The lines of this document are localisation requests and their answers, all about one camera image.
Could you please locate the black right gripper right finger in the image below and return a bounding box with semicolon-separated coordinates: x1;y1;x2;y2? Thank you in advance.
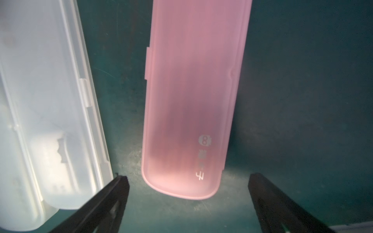
248;173;334;233

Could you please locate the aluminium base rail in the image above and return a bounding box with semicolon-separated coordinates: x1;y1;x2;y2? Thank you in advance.
330;221;373;233

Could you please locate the pink pencil case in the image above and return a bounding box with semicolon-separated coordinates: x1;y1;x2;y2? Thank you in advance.
141;1;252;200

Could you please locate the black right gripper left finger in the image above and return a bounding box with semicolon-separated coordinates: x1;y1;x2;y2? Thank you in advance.
51;175;130;233

